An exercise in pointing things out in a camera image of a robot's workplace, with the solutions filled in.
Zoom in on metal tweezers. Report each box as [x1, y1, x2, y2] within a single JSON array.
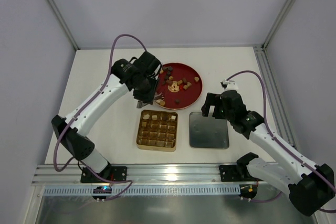
[[136, 93, 164, 109]]

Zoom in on silver square tin lid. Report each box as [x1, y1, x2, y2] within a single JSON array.
[[189, 112, 229, 149]]

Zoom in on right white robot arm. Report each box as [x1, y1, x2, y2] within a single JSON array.
[[201, 90, 335, 216]]

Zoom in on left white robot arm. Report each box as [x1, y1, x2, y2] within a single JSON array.
[[51, 52, 162, 178]]

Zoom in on gold chocolate box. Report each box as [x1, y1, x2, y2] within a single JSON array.
[[136, 110, 179, 152]]

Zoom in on round red tray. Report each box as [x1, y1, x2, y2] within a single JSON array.
[[155, 63, 203, 110]]

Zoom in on right controller board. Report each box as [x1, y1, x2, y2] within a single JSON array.
[[240, 185, 258, 194]]

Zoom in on controller board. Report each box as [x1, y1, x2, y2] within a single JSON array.
[[240, 185, 258, 194], [93, 186, 112, 194]]

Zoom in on left controller board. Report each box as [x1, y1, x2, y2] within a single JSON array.
[[93, 186, 112, 194]]

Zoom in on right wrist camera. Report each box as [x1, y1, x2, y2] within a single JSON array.
[[221, 80, 239, 91]]

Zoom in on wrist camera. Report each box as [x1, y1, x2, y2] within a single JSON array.
[[221, 80, 239, 91], [130, 51, 162, 77]]

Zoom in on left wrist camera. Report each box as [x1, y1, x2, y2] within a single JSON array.
[[130, 51, 162, 77]]

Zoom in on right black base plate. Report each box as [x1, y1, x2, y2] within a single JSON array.
[[218, 164, 257, 182]]

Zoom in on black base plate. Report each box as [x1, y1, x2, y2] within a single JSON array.
[[80, 165, 128, 184], [218, 164, 257, 182]]

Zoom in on aluminium rail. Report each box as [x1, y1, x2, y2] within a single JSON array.
[[31, 163, 287, 186]]

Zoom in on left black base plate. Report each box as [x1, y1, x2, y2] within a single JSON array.
[[80, 165, 128, 184]]

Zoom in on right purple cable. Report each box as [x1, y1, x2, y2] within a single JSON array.
[[227, 70, 336, 214]]

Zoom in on slotted cable duct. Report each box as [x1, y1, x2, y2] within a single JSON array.
[[43, 184, 240, 196]]

